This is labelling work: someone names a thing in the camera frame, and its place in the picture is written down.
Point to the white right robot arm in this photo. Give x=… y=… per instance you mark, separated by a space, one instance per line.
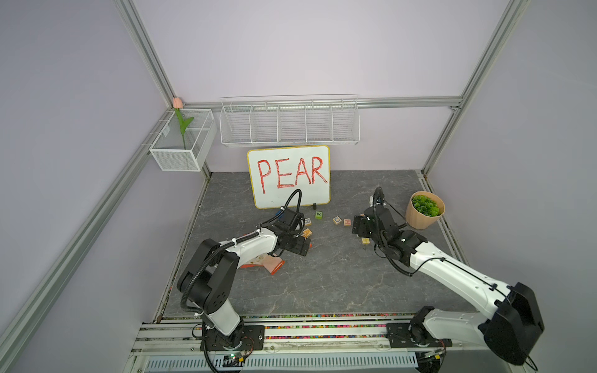
x=506 y=319

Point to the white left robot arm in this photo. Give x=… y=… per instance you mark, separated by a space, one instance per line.
x=207 y=281

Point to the wooden block letter P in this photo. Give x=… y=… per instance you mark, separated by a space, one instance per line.
x=307 y=232

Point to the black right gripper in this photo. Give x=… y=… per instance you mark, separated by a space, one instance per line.
x=359 y=224

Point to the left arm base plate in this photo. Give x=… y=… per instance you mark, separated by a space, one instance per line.
x=243 y=338

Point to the aluminium frame post right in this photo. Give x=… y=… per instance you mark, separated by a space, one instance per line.
x=506 y=25

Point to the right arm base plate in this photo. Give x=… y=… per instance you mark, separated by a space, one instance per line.
x=404 y=335

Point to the pink artificial tulip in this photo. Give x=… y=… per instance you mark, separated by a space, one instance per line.
x=184 y=122

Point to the small white mesh basket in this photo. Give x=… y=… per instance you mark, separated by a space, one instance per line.
x=167 y=149

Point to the long white wire basket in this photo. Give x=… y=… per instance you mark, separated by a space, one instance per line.
x=327 y=119

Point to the beige plant pot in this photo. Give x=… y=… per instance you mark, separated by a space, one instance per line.
x=420 y=221

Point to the green artificial plant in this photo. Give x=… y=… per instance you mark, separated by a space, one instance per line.
x=426 y=206

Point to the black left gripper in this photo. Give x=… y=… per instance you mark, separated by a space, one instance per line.
x=297 y=249

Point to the whiteboard with PEAR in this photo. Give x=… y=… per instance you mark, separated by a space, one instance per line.
x=276 y=172

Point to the aluminium rail front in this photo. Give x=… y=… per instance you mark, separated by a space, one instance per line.
x=320 y=333

